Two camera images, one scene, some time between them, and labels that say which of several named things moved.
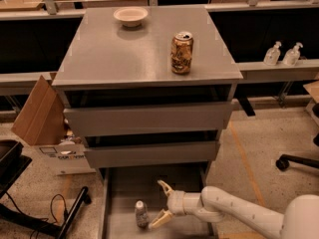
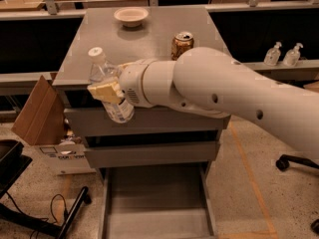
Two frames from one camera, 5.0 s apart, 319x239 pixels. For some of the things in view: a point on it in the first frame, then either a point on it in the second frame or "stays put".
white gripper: x=175 y=202 → x=131 y=80
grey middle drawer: x=154 y=153 stays put
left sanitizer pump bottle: x=272 y=54 stays put
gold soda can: x=181 y=53 stays put
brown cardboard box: x=42 y=122 stays put
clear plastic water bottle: x=142 y=214 → x=103 y=71
